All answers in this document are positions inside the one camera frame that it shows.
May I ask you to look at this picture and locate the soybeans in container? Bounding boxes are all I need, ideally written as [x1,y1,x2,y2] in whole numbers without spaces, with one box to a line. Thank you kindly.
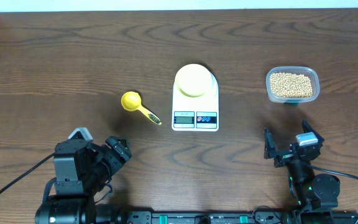
[270,72,313,98]

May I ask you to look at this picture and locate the green tape label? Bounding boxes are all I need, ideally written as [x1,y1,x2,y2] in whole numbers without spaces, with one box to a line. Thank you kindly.
[285,102,299,106]

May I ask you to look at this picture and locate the yellow plastic bowl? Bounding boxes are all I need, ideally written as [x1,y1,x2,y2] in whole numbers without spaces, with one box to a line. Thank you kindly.
[175,64,213,97]

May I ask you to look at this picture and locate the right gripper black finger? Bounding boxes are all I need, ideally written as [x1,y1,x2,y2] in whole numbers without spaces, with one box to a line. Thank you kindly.
[301,119,322,140]
[264,128,276,159]

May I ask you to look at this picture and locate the yellow measuring scoop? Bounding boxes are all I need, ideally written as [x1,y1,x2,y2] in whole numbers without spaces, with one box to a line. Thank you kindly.
[121,91,162,125]

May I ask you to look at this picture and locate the clear plastic container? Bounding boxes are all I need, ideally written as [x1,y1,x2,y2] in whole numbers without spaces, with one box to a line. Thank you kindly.
[266,66,320,105]

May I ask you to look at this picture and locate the white digital kitchen scale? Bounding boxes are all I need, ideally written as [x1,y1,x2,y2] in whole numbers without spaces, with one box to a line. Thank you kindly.
[172,73,219,132]

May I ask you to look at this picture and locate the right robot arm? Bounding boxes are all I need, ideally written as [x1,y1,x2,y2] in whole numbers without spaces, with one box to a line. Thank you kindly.
[264,120,340,223]

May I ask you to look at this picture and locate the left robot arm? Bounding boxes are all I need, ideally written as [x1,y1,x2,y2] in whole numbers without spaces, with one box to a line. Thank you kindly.
[35,136,132,223]

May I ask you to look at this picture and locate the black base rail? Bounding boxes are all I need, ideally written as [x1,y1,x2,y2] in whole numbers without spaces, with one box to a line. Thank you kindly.
[122,209,358,224]

